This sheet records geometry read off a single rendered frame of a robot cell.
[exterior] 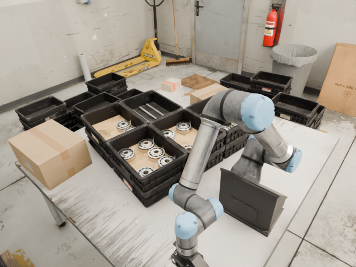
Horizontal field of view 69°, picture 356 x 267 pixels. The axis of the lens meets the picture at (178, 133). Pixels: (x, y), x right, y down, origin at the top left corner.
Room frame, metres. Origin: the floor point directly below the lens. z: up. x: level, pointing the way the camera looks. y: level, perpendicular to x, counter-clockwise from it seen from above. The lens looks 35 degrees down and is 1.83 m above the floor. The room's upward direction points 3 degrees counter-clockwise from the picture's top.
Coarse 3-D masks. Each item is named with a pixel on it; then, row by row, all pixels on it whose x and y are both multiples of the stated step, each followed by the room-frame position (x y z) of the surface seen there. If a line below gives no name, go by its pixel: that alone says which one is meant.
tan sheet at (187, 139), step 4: (172, 128) 1.47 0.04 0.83; (192, 128) 1.45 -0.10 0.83; (176, 132) 1.41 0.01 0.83; (192, 132) 1.40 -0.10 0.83; (196, 132) 1.40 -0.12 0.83; (176, 136) 1.37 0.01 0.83; (180, 136) 1.37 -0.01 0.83; (184, 136) 1.37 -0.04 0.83; (188, 136) 1.36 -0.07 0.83; (192, 136) 1.36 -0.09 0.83; (176, 140) 1.32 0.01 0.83; (180, 140) 1.32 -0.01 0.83; (184, 140) 1.32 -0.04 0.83; (188, 140) 1.32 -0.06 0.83; (192, 140) 1.32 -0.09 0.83; (180, 144) 1.28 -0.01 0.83; (184, 144) 1.28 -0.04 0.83; (188, 144) 1.28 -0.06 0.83; (192, 144) 1.28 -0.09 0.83
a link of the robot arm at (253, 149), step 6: (252, 138) 1.00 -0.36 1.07; (246, 144) 1.00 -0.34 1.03; (252, 144) 0.97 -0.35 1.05; (258, 144) 0.96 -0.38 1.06; (246, 150) 0.96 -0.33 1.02; (252, 150) 0.95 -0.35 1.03; (258, 150) 0.93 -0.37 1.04; (264, 150) 0.91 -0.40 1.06; (252, 156) 0.93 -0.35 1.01; (258, 156) 0.92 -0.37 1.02; (264, 162) 0.90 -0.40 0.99
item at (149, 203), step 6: (114, 168) 1.20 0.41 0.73; (120, 174) 1.14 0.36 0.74; (180, 174) 1.03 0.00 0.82; (126, 180) 1.06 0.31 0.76; (168, 180) 0.99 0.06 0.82; (174, 180) 1.01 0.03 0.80; (132, 186) 1.01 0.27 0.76; (162, 186) 0.96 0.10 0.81; (168, 186) 0.99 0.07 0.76; (132, 192) 1.01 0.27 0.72; (138, 192) 0.95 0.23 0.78; (150, 192) 0.91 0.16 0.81; (156, 192) 0.95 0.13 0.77; (162, 192) 0.97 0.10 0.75; (168, 192) 0.99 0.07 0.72; (138, 198) 0.96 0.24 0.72; (144, 198) 0.92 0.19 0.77; (150, 198) 0.92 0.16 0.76; (156, 198) 0.94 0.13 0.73; (162, 198) 0.95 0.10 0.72; (144, 204) 0.92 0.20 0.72; (150, 204) 0.91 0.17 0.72
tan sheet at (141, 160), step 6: (138, 150) 1.24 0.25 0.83; (138, 156) 1.18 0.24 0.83; (144, 156) 1.18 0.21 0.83; (132, 162) 1.13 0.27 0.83; (138, 162) 1.13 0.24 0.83; (144, 162) 1.13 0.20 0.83; (150, 162) 1.13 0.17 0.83; (156, 162) 1.12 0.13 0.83; (138, 168) 1.08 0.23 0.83; (156, 168) 1.07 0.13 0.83
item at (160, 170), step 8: (152, 128) 1.33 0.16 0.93; (120, 136) 1.26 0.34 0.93; (112, 152) 1.14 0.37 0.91; (184, 152) 1.08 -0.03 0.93; (120, 160) 1.06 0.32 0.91; (176, 160) 1.02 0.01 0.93; (128, 168) 0.99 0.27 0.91; (160, 168) 0.96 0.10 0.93; (136, 176) 0.93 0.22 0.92; (144, 176) 0.91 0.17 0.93; (152, 176) 0.93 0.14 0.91
